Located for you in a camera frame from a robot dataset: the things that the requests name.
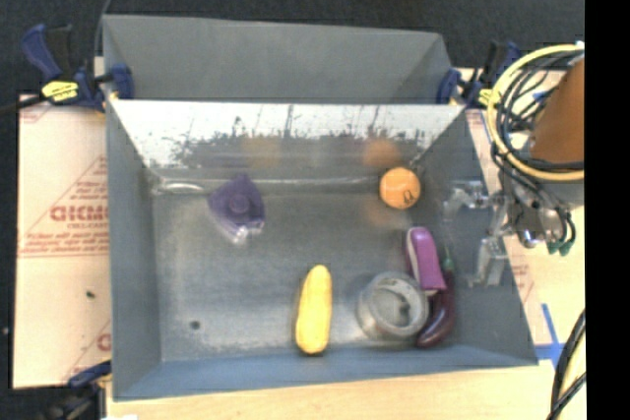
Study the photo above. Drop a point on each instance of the dark purple toy eggplant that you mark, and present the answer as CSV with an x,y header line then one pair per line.
x,y
440,319

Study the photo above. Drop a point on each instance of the yellow toy corn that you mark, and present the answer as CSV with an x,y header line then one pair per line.
x,y
313,310

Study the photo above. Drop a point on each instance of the orange ball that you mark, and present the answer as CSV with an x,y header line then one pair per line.
x,y
397,188

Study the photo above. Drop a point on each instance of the purple and white brush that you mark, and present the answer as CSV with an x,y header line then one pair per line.
x,y
425,260

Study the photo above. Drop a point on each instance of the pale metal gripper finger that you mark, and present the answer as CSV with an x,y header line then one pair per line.
x,y
467,199
489,256

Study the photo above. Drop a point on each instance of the brown cardboard board red print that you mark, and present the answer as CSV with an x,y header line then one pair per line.
x,y
59,290

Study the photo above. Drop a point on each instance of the grey metal bin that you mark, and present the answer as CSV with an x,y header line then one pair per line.
x,y
246,270

